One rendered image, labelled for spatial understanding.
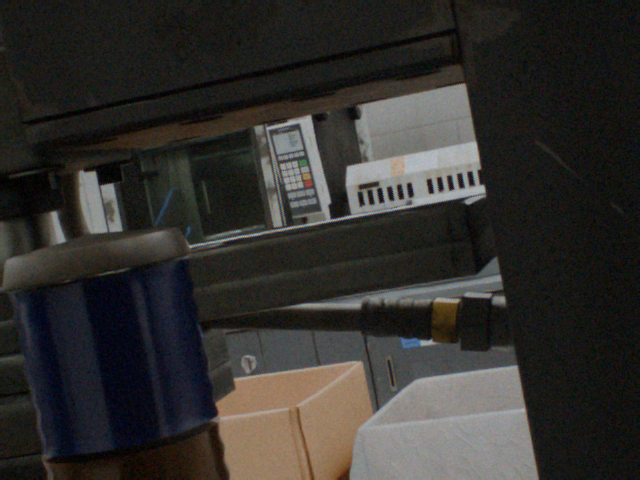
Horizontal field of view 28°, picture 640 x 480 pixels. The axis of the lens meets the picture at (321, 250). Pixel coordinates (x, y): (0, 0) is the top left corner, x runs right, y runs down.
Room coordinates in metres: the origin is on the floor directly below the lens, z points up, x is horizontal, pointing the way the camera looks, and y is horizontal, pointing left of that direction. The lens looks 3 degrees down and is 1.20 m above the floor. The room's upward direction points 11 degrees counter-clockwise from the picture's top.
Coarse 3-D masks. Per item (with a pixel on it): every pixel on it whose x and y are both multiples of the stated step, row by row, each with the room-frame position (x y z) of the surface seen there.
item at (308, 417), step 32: (256, 384) 3.38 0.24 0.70; (288, 384) 3.35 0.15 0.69; (320, 384) 3.32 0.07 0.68; (352, 384) 3.15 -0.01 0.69; (224, 416) 3.41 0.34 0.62; (256, 416) 2.80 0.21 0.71; (288, 416) 2.78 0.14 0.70; (320, 416) 2.89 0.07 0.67; (352, 416) 3.10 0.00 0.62; (256, 448) 2.80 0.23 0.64; (288, 448) 2.78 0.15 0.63; (320, 448) 2.85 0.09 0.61; (352, 448) 3.04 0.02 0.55
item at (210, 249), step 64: (0, 192) 0.52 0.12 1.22; (0, 256) 0.53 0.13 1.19; (192, 256) 0.48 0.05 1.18; (256, 256) 0.48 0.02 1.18; (320, 256) 0.47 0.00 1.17; (384, 256) 0.46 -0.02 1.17; (448, 256) 0.46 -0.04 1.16; (0, 320) 0.50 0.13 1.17; (0, 384) 0.49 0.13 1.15; (0, 448) 0.47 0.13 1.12
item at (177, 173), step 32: (160, 160) 5.36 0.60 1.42; (192, 160) 5.32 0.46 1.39; (224, 160) 5.27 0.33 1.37; (128, 192) 5.41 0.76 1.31; (160, 192) 5.37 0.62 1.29; (192, 192) 5.32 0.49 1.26; (224, 192) 5.28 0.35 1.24; (256, 192) 5.24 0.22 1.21; (128, 224) 5.42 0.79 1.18; (160, 224) 5.38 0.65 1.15; (192, 224) 5.33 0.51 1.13; (224, 224) 5.29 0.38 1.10; (256, 224) 5.25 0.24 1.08
